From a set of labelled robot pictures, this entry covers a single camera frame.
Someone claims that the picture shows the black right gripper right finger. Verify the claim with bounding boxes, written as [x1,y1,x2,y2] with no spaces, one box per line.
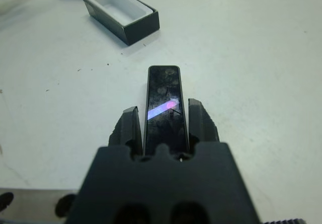
[188,98,221,146]

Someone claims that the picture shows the black box with white insert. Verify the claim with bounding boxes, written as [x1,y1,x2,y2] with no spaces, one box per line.
[83,0,160,46]

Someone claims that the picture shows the slim black glossy camera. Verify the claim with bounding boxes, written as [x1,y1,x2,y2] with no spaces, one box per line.
[142,64,190,157]

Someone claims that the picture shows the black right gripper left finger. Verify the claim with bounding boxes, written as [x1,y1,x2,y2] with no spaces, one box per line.
[110,105,144,159]

